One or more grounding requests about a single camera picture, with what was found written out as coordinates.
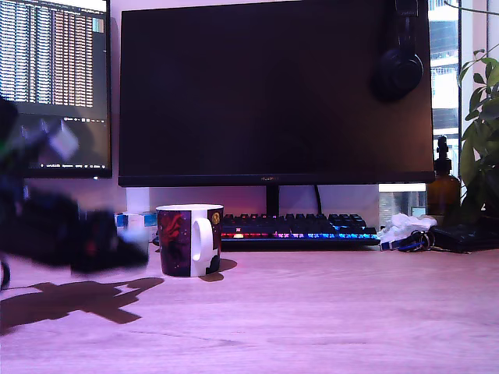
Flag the white rectangular block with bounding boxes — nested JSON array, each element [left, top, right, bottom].
[[125, 187, 151, 214]]

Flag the black backlit keyboard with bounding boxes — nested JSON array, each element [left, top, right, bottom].
[[220, 212, 382, 251]]

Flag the black monitor showing text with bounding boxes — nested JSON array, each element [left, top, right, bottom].
[[0, 0, 113, 180]]

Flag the large black computer monitor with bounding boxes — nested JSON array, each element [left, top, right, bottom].
[[117, 0, 436, 217]]

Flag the crumpled white tissue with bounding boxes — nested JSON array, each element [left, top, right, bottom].
[[377, 213, 438, 243]]

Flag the amber pump bottle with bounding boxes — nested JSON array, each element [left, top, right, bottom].
[[426, 135, 462, 217]]

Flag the black over-ear headphones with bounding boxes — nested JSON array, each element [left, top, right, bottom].
[[369, 0, 425, 104]]

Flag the black wallet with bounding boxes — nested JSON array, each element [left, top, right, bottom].
[[428, 224, 499, 254]]

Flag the green leafy plant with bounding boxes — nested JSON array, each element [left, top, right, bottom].
[[444, 0, 499, 223]]

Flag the printed mug with white handle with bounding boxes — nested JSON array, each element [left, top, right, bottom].
[[155, 203, 225, 278]]

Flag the grey camera box with bracket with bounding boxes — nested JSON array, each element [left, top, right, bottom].
[[38, 118, 81, 157]]

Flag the keys with blue strap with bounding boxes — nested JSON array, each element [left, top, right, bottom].
[[380, 229, 437, 253]]

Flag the black window frame bar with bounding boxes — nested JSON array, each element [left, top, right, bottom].
[[455, 0, 464, 184]]

